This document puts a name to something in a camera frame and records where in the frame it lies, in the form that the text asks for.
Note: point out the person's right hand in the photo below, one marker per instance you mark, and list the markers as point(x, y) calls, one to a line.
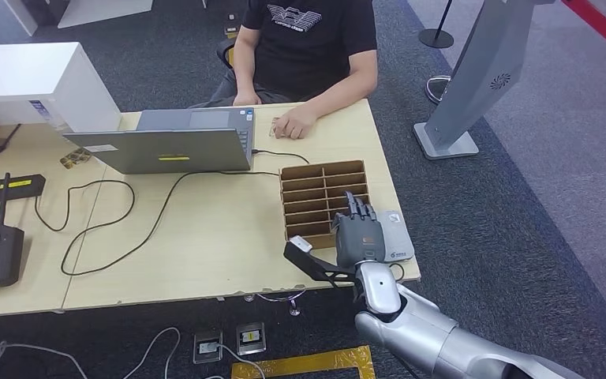
point(247, 99)

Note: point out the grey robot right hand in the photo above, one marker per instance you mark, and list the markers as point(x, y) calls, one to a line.
point(360, 240)

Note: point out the person's left hand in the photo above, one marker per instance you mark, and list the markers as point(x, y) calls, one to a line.
point(297, 123)

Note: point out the ID card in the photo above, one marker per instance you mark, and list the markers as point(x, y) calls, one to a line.
point(275, 127)

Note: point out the cardboard slot organizer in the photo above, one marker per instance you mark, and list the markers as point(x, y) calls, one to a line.
point(303, 199)

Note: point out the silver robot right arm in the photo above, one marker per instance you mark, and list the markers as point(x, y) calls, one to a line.
point(418, 335)

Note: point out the person's right forearm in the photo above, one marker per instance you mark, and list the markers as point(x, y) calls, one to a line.
point(245, 68)

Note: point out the person's left forearm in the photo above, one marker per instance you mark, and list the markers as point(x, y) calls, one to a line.
point(345, 89)

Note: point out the grey card reader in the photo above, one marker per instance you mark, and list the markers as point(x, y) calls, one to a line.
point(399, 235)

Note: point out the person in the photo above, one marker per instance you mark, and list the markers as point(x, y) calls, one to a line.
point(308, 52)

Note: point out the small floor box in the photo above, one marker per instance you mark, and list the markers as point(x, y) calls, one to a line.
point(231, 31)

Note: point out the grey laptop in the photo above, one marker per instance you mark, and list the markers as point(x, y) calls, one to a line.
point(177, 149)

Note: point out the chrome stanchion base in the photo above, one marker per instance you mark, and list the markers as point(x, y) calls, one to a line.
point(435, 89)

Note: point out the floor socket with yellow label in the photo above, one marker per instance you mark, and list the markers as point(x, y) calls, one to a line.
point(251, 337)

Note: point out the white furniture panel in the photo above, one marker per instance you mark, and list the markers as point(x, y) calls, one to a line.
point(104, 13)

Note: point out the floor socket with white plug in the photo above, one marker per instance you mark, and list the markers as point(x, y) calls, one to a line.
point(208, 347)

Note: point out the silver kiosk stand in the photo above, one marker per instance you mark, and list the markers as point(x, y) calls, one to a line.
point(481, 78)

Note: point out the white cabinet box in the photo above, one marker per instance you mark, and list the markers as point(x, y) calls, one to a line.
point(31, 73)

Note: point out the black power adapter yellow label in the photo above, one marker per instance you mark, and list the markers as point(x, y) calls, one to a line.
point(15, 185)

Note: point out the red strip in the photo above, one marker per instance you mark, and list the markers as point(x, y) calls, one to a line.
point(601, 23)

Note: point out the right wrist camera on black bracket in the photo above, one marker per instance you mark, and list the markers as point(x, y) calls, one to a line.
point(308, 261)

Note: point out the yellow tape frame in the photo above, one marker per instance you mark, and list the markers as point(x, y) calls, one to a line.
point(308, 362)

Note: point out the black stanchion post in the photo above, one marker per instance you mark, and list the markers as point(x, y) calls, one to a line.
point(437, 38)

